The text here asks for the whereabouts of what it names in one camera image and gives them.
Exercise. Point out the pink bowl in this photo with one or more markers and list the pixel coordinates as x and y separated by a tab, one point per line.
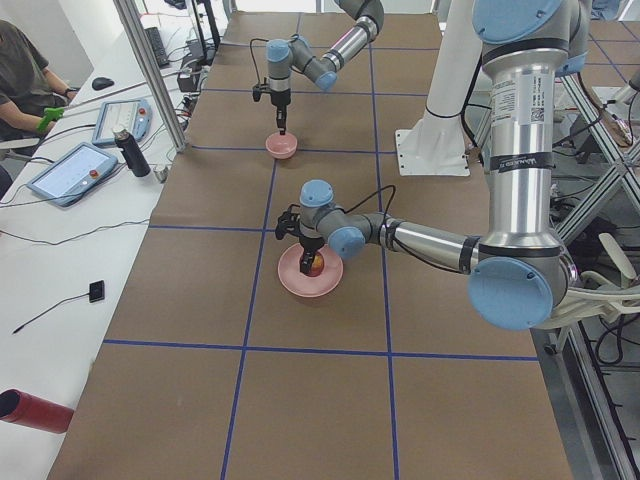
281	146

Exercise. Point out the small black puck device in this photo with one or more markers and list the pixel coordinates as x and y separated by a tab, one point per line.
96	291

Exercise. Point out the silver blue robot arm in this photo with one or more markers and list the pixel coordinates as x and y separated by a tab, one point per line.
518	272
283	56

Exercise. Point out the red cylinder bottle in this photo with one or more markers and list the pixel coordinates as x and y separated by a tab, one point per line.
27	410

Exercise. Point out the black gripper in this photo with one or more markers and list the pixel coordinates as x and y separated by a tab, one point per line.
279	100
312	242

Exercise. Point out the seated person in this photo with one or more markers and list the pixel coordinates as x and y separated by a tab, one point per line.
28	86

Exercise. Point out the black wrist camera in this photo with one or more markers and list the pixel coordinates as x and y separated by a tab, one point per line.
288	223
260	89

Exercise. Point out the near blue teach pendant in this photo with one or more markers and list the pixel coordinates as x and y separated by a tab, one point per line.
67	180

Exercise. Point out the blue teach pendant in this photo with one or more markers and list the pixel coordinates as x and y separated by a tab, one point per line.
133	115
67	180

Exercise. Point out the pink plate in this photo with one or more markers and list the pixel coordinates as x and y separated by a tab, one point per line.
302	285

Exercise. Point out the aluminium frame post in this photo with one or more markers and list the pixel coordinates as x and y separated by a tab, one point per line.
141	47

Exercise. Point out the black computer mouse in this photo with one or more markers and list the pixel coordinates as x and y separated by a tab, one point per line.
101	83

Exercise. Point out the black water bottle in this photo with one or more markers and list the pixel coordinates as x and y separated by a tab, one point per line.
131	151

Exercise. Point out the far blue teach pendant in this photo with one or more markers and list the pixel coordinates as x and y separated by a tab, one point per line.
133	115

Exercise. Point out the black keyboard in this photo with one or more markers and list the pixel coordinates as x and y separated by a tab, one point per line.
157	45

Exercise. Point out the red yellow apple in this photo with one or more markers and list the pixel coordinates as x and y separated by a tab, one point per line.
316	266

